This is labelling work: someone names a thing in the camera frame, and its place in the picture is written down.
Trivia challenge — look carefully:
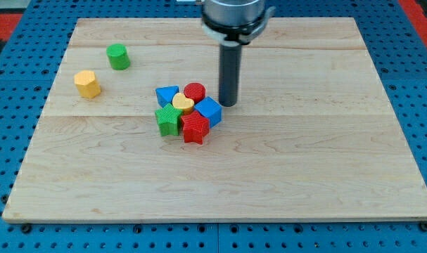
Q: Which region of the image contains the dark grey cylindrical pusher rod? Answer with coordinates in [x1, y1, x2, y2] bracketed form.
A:
[218, 45, 242, 107]

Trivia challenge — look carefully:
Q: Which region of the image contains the red cylinder block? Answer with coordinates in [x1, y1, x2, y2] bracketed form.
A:
[184, 82, 206, 103]

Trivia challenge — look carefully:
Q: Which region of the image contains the blue cube block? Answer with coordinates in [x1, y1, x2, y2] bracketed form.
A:
[194, 96, 222, 128]

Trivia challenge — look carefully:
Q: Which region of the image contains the yellow heart block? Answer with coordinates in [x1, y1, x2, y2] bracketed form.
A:
[172, 93, 195, 115]

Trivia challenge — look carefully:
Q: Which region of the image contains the blue triangle block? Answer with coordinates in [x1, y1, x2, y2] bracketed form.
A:
[155, 86, 179, 108]

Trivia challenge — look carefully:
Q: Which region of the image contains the red star block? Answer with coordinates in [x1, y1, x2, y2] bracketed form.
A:
[181, 110, 210, 144]

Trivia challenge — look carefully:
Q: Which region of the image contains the green star block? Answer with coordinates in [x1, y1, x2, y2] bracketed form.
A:
[155, 103, 182, 136]

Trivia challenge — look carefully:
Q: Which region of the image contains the green cylinder block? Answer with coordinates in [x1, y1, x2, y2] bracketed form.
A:
[106, 44, 130, 70]

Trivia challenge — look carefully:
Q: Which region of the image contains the light wooden board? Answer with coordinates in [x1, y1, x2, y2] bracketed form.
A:
[3, 18, 427, 223]

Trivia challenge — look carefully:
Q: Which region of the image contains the yellow hexagon block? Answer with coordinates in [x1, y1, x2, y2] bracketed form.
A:
[74, 70, 101, 98]

